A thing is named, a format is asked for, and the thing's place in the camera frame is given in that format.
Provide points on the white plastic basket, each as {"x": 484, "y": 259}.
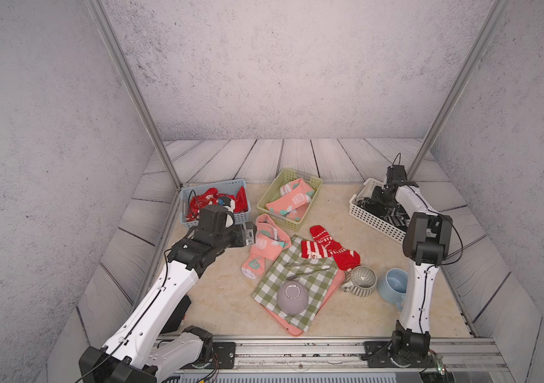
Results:
{"x": 372, "y": 220}

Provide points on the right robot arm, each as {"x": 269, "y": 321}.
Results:
{"x": 426, "y": 244}

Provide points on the front aluminium rail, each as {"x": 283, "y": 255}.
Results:
{"x": 452, "y": 355}

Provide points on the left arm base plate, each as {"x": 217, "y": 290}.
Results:
{"x": 219, "y": 355}

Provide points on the black white striped sock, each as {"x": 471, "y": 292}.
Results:
{"x": 394, "y": 215}

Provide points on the green plastic basket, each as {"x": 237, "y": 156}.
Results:
{"x": 273, "y": 192}

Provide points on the striped ceramic mug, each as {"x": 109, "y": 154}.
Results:
{"x": 360, "y": 281}

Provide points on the left metal frame post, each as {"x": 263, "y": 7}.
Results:
{"x": 103, "y": 24}

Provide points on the red fluffy sock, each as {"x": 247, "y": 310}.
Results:
{"x": 210, "y": 197}

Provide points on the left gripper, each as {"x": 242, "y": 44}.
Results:
{"x": 250, "y": 234}

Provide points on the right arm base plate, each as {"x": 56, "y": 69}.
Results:
{"x": 377, "y": 354}

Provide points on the metal tongs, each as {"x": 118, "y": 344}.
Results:
{"x": 299, "y": 270}

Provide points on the light blue mug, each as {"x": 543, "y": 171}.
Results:
{"x": 392, "y": 288}

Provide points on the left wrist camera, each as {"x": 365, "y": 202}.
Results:
{"x": 229, "y": 204}

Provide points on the blue plastic basket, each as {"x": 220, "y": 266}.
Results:
{"x": 230, "y": 187}

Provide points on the green checkered cloth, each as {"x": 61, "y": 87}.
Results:
{"x": 320, "y": 287}

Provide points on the red striped santa sock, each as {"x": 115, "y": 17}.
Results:
{"x": 313, "y": 250}

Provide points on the grey upturned bowl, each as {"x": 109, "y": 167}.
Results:
{"x": 292, "y": 298}

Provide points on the pink sock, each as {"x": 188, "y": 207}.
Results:
{"x": 293, "y": 195}
{"x": 298, "y": 213}
{"x": 270, "y": 241}

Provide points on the red patterned knit sock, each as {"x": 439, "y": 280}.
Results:
{"x": 345, "y": 259}

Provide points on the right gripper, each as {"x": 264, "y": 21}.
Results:
{"x": 375, "y": 197}

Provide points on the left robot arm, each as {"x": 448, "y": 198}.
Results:
{"x": 130, "y": 355}

